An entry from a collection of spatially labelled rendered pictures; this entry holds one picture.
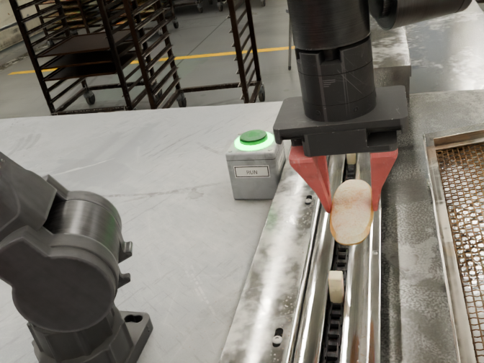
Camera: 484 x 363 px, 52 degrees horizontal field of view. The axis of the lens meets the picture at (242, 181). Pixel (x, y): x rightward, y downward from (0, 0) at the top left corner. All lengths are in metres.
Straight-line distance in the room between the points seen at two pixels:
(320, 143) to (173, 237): 0.33
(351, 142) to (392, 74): 0.50
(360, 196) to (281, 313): 0.13
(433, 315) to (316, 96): 0.25
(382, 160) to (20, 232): 0.27
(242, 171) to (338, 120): 0.33
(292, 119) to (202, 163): 0.45
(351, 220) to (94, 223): 0.22
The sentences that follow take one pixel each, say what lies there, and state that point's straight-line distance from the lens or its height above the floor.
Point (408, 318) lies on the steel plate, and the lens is 0.53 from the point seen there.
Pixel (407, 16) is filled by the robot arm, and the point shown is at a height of 1.10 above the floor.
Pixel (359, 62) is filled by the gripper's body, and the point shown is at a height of 1.08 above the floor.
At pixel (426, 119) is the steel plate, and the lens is 0.91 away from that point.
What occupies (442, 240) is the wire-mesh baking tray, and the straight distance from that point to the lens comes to 0.51.
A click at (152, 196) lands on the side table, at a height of 0.82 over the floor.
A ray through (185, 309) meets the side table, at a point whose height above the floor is 0.82.
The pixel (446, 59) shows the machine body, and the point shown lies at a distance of 1.23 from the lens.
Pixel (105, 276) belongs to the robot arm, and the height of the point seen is 0.96.
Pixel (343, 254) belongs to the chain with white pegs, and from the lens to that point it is 0.57.
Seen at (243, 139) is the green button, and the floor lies 0.91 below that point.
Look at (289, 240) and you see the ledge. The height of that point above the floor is 0.86.
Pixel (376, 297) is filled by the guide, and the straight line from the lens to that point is 0.48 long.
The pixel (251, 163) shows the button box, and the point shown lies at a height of 0.88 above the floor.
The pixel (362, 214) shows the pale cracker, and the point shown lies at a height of 0.95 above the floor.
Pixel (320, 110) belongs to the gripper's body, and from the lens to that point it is 0.39.
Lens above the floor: 1.19
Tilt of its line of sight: 29 degrees down
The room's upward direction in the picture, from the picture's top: 10 degrees counter-clockwise
